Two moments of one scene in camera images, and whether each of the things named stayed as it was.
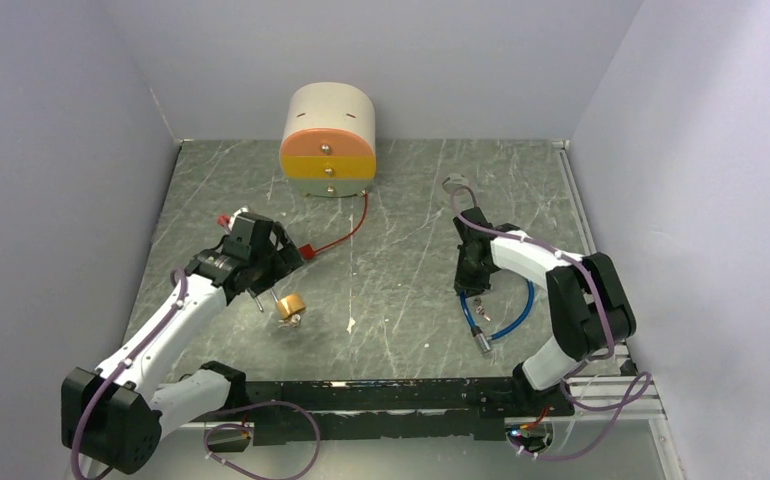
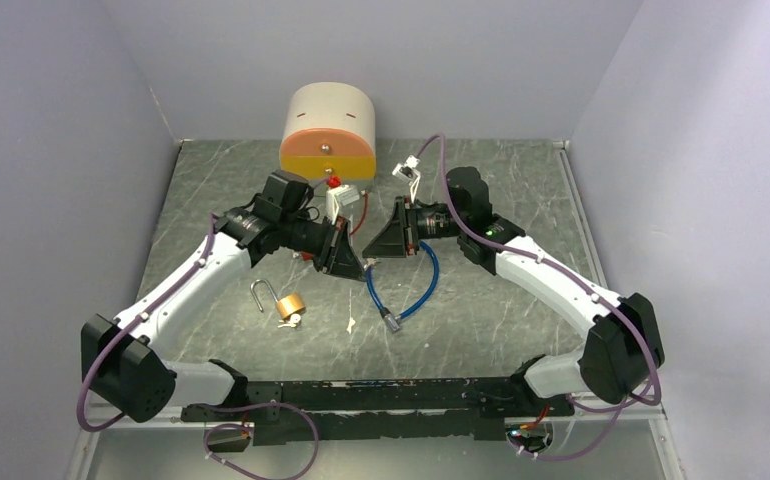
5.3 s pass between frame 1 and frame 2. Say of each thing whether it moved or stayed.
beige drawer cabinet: stayed
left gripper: moved
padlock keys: stayed
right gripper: moved
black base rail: stayed
